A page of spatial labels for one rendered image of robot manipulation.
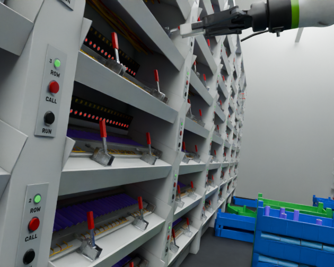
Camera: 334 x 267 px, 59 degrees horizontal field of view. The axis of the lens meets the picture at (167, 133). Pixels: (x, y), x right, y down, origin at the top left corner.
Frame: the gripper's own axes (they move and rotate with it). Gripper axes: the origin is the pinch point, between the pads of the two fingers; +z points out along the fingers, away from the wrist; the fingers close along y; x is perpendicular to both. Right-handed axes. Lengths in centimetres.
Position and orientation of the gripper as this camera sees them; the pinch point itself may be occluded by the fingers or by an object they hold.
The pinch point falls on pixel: (192, 29)
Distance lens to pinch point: 91.0
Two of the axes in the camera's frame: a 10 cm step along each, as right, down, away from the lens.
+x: -0.5, -9.9, 1.0
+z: -9.5, 0.8, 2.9
